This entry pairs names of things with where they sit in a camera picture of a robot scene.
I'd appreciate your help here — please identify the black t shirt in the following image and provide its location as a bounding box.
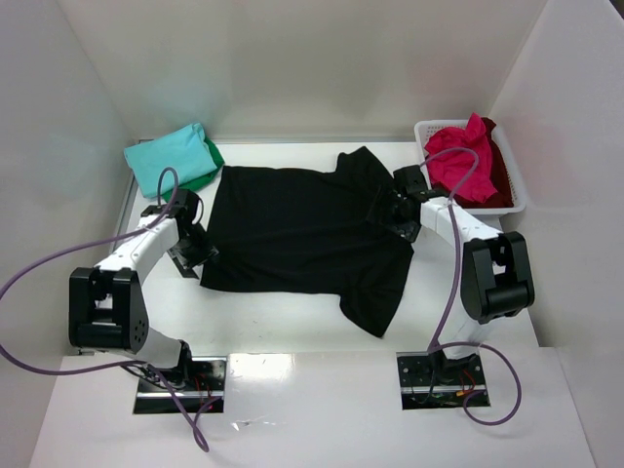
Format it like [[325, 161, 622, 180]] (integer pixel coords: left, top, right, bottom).
[[200, 147, 413, 338]]

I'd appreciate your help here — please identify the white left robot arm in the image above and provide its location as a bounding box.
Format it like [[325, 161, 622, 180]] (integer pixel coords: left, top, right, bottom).
[[68, 189, 218, 386]]

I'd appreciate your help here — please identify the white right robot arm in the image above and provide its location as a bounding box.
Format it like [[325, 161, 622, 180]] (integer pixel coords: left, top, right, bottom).
[[367, 165, 535, 377]]

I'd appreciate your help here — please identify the folded green t shirt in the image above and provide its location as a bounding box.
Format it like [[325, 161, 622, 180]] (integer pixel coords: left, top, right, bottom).
[[173, 136, 225, 193]]

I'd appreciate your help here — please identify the crumpled pink t shirt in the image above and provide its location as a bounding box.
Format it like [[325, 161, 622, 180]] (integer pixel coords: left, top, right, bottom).
[[424, 113, 498, 204]]

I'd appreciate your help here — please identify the white plastic basket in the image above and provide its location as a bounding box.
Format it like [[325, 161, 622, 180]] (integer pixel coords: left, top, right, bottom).
[[414, 118, 526, 217]]

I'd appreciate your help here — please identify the folded light blue t shirt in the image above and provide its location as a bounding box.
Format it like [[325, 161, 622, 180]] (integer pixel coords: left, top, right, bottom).
[[124, 123, 206, 199]]

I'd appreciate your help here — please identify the dark red t shirt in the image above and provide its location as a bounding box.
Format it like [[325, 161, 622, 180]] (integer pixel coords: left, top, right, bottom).
[[454, 114, 514, 209]]

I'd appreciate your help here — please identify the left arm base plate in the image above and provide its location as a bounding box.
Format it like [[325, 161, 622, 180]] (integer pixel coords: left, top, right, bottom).
[[129, 357, 228, 415]]

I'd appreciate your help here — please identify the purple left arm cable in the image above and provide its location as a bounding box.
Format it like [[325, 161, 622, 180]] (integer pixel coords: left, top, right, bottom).
[[0, 168, 223, 452]]

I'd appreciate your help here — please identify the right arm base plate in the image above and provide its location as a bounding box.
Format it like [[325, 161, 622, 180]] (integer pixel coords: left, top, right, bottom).
[[397, 351, 490, 410]]

